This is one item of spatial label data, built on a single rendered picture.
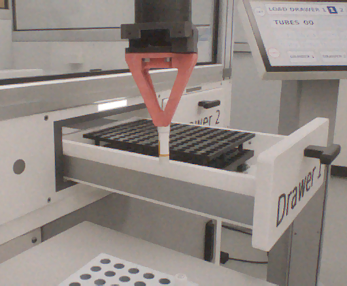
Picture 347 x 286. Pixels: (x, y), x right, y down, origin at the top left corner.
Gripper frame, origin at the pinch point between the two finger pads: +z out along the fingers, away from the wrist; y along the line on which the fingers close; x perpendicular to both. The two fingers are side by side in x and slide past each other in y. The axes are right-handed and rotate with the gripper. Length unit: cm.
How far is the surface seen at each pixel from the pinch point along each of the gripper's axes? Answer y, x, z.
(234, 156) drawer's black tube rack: -23.8, 8.0, 8.9
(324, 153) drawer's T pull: -12.3, 18.3, 5.6
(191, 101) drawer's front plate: -53, -1, 3
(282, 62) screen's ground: -93, 23, -6
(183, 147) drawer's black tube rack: -16.1, 0.7, 6.3
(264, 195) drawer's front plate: -3.2, 10.6, 8.6
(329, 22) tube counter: -111, 40, -19
